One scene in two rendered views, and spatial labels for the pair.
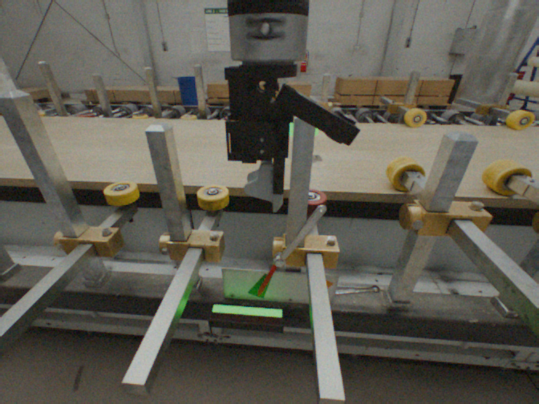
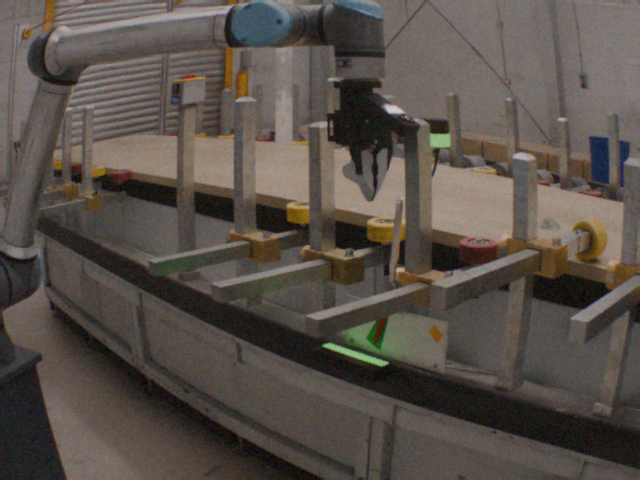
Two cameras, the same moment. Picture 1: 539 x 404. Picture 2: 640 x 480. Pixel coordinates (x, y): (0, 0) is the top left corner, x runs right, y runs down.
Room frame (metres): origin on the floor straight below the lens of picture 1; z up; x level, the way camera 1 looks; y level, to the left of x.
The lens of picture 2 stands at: (-0.69, -0.91, 1.25)
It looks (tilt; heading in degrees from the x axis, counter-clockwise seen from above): 13 degrees down; 44
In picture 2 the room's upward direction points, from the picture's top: 1 degrees counter-clockwise
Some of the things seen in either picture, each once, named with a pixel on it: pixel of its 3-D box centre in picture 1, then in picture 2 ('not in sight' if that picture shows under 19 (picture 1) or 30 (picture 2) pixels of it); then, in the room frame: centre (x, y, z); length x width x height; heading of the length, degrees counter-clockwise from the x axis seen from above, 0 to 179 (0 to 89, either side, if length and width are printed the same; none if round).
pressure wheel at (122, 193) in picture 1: (125, 204); (305, 228); (0.59, 0.38, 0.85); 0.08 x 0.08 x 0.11
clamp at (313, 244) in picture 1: (304, 249); (427, 286); (0.42, -0.09, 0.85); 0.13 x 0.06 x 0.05; 85
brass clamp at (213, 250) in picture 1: (192, 244); (330, 263); (0.44, 0.16, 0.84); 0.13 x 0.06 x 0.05; 85
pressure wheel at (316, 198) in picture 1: (308, 212); (477, 268); (0.55, -0.12, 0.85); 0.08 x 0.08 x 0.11
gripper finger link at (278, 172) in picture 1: (278, 163); (361, 148); (0.32, -0.02, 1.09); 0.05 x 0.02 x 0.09; 175
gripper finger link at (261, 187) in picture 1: (263, 190); (355, 173); (0.33, 0.00, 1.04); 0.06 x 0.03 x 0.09; 85
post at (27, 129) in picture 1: (65, 208); (244, 203); (0.46, 0.43, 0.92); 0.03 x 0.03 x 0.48; 85
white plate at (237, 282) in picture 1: (278, 287); (394, 334); (0.40, -0.04, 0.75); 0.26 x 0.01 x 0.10; 85
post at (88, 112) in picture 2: not in sight; (87, 170); (0.55, 1.43, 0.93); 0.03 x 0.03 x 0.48; 85
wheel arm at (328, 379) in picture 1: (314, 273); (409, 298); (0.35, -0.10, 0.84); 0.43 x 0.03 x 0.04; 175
